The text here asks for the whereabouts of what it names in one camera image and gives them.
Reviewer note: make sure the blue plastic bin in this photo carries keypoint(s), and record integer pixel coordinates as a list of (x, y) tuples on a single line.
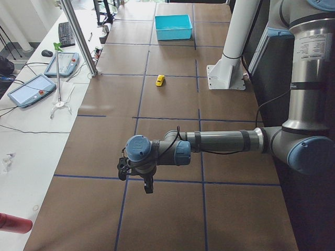
[(173, 27)]

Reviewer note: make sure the teach pendant tablet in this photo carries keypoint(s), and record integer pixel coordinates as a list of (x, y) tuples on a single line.
[(67, 64), (32, 91)]

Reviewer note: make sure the red cylinder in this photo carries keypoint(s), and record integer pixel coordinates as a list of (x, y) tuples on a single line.
[(14, 224)]

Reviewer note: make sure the yellow beetle toy car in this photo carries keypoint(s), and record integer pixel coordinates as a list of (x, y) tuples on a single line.
[(160, 80)]

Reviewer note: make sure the aluminium frame post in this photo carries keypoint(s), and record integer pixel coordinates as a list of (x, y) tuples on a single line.
[(81, 42)]

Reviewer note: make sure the near teach pendant tablet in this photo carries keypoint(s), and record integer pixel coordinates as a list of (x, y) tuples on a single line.
[(32, 91)]

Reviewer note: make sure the black keyboard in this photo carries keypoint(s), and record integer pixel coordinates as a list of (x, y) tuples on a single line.
[(66, 35)]

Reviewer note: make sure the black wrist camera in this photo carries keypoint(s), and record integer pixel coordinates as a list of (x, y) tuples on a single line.
[(123, 168)]

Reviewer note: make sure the green white reacher grabber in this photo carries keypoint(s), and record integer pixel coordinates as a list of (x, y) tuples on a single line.
[(60, 103)]

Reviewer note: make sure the small metal cup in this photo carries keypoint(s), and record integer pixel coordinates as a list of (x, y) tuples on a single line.
[(105, 29)]

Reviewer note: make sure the far teach pendant tablet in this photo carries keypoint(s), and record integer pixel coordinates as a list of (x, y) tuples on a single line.
[(67, 64)]

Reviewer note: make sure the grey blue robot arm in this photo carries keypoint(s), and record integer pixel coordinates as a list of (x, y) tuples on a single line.
[(301, 142)]

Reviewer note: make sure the crumpled white paper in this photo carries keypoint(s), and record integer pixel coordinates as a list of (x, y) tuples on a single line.
[(7, 162)]

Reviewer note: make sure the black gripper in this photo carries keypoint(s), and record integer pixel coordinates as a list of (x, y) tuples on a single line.
[(146, 177)]

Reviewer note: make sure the black computer mouse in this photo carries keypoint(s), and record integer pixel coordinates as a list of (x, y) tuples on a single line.
[(47, 53)]

